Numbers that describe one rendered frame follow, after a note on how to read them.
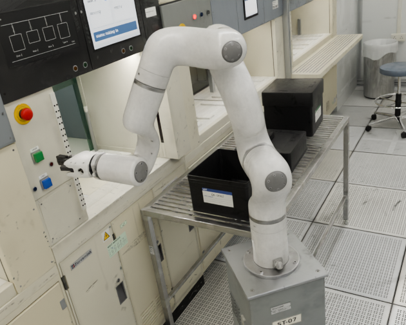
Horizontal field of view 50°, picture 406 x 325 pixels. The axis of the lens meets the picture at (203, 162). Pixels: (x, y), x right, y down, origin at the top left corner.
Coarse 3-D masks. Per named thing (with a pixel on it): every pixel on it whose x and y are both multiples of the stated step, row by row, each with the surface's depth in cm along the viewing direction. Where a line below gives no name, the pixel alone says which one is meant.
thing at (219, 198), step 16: (208, 160) 193; (224, 160) 201; (192, 176) 178; (208, 176) 195; (224, 176) 205; (240, 176) 200; (192, 192) 182; (208, 192) 177; (224, 192) 173; (240, 192) 169; (208, 208) 181; (224, 208) 177; (240, 208) 172
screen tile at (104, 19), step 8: (88, 0) 157; (96, 0) 160; (88, 8) 158; (96, 8) 161; (104, 8) 164; (96, 16) 161; (104, 16) 165; (112, 16) 168; (96, 24) 162; (104, 24) 165
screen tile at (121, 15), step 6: (114, 0) 168; (120, 0) 171; (126, 0) 174; (132, 6) 178; (114, 12) 169; (120, 12) 172; (126, 12) 175; (132, 12) 178; (120, 18) 172; (126, 18) 175
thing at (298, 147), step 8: (272, 136) 219; (280, 136) 221; (288, 136) 220; (296, 136) 219; (304, 136) 221; (280, 144) 212; (288, 144) 211; (296, 144) 210; (304, 144) 222; (280, 152) 204; (288, 152) 203; (296, 152) 211; (304, 152) 223; (288, 160) 203; (296, 160) 212
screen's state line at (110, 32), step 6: (126, 24) 176; (132, 24) 179; (102, 30) 165; (108, 30) 167; (114, 30) 170; (120, 30) 173; (126, 30) 176; (96, 36) 162; (102, 36) 165; (108, 36) 168
